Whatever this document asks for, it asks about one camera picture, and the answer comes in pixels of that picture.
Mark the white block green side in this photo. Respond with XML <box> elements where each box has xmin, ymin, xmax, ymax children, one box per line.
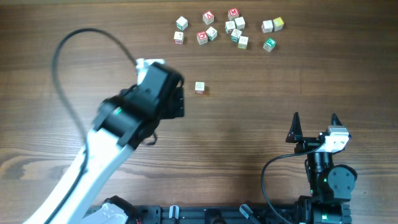
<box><xmin>231</xmin><ymin>29</ymin><xmax>243</xmax><ymax>43</ymax></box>

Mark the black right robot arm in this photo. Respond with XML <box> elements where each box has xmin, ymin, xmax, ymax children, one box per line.
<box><xmin>285</xmin><ymin>113</ymin><xmax>358</xmax><ymax>224</ymax></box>

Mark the block red letter O top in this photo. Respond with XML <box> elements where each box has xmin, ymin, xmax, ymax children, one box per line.
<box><xmin>197</xmin><ymin>31</ymin><xmax>208</xmax><ymax>45</ymax></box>

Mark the block yellow letter C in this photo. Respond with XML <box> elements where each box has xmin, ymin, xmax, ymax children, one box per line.
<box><xmin>238</xmin><ymin>36</ymin><xmax>249</xmax><ymax>49</ymax></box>

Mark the block green letter F top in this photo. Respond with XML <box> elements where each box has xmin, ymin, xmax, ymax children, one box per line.
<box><xmin>263</xmin><ymin>38</ymin><xmax>277</xmax><ymax>52</ymax></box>

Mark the white block green letter I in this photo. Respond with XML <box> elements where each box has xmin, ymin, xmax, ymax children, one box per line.
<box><xmin>205</xmin><ymin>27</ymin><xmax>218</xmax><ymax>41</ymax></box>

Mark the white block circle engraving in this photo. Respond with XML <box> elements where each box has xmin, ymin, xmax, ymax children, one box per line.
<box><xmin>224</xmin><ymin>21</ymin><xmax>236</xmax><ymax>34</ymax></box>

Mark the block red letter U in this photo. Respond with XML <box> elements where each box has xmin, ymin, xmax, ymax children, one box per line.
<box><xmin>195</xmin><ymin>82</ymin><xmax>205</xmax><ymax>95</ymax></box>

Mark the plain white picture block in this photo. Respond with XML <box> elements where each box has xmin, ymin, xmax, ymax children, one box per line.
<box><xmin>234</xmin><ymin>17</ymin><xmax>246</xmax><ymax>30</ymax></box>

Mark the block red letter A top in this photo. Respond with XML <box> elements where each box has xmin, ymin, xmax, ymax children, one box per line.
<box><xmin>203</xmin><ymin>11</ymin><xmax>215</xmax><ymax>25</ymax></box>

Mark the block red letter M top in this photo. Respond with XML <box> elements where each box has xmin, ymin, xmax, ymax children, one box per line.
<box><xmin>228</xmin><ymin>7</ymin><xmax>239</xmax><ymax>21</ymax></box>

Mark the white block teal side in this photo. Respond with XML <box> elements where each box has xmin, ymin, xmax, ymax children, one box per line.
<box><xmin>176</xmin><ymin>16</ymin><xmax>188</xmax><ymax>31</ymax></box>

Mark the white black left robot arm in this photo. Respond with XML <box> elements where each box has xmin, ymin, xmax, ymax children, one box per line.
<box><xmin>27</xmin><ymin>87</ymin><xmax>184</xmax><ymax>223</ymax></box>

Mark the yellow top wooden block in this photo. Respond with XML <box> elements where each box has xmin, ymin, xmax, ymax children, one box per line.
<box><xmin>272</xmin><ymin>17</ymin><xmax>284</xmax><ymax>31</ymax></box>

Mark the white block red drawing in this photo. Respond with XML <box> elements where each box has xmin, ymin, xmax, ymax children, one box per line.
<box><xmin>261</xmin><ymin>20</ymin><xmax>274</xmax><ymax>33</ymax></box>

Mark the block red digit six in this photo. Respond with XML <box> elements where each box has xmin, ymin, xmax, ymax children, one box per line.
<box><xmin>174</xmin><ymin>31</ymin><xmax>184</xmax><ymax>45</ymax></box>

